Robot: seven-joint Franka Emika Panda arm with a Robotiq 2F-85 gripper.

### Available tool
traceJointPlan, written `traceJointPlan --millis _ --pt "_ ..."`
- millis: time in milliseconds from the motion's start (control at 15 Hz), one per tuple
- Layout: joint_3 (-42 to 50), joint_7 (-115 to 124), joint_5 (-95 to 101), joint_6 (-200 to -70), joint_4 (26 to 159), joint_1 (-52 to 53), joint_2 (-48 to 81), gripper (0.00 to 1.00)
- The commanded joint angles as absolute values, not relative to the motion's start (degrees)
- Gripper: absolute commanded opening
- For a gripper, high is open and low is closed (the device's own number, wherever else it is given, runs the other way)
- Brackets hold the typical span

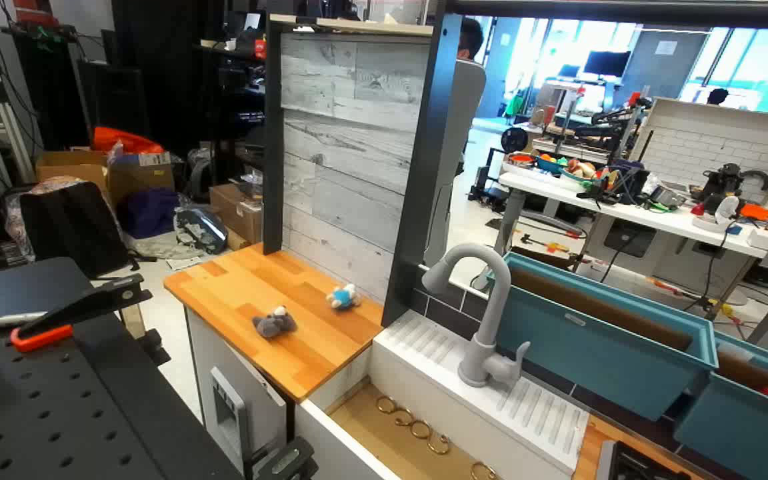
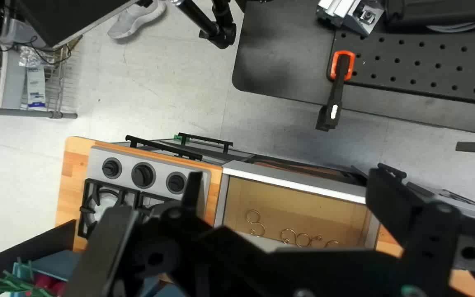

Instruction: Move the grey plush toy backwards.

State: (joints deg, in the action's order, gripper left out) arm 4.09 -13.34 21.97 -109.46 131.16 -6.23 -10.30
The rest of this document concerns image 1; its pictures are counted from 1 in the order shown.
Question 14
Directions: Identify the black vertical frame post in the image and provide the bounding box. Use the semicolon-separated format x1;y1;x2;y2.
380;11;460;326

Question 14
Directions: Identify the white cabinet with handle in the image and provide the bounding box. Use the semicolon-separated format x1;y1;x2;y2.
187;308;288;480

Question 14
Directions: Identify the black chair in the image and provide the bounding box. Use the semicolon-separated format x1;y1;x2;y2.
17;182;136;276

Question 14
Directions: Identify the black perforated table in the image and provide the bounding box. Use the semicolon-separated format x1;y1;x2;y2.
0;318;236;480

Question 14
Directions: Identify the white pegboard panel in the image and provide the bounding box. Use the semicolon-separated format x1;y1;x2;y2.
632;98;768;183

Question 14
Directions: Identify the person in grey shirt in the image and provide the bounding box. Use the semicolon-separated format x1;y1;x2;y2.
424;18;484;264

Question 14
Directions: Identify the cardboard box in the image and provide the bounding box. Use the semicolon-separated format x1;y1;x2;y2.
35;152;173;206

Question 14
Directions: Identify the orange handled black clamp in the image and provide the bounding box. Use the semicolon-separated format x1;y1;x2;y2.
7;275;149;355

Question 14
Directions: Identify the grey sink faucet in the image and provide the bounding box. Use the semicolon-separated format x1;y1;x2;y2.
421;243;527;387

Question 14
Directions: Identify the teal storage bin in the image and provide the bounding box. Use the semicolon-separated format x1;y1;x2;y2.
675;332;768;480
496;256;716;422

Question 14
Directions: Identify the grey plush toy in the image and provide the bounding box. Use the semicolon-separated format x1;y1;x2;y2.
252;306;296;338

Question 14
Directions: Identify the white sink basin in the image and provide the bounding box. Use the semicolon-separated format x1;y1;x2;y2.
296;312;589;480

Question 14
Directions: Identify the grey wood backsplash panel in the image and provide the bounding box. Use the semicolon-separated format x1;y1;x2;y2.
279;35;428;300

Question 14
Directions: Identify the wooden butcher block countertop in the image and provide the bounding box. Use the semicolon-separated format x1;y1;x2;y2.
161;247;383;400

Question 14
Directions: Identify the small blue white toy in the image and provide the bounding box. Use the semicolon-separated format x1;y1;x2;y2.
327;282;357;308

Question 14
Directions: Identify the white cluttered workbench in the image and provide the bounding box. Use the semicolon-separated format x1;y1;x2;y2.
499;167;768;259

